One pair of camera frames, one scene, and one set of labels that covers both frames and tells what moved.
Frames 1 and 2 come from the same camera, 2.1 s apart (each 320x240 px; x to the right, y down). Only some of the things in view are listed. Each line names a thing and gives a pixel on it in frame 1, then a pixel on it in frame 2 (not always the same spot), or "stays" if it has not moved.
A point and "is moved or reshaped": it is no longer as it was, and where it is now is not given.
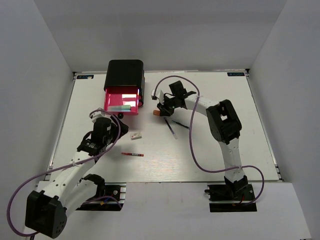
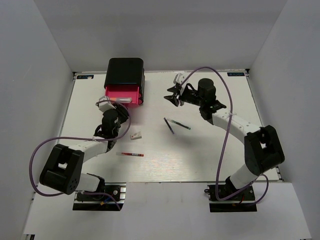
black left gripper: (124, 128) -> (123, 112)
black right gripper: (165, 110) -> (173, 99)
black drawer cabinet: (127, 73) stays
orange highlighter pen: (156, 112) -> (128, 99)
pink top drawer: (117, 96) is moved or reshaped
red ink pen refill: (133, 154) stays
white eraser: (136, 136) stays
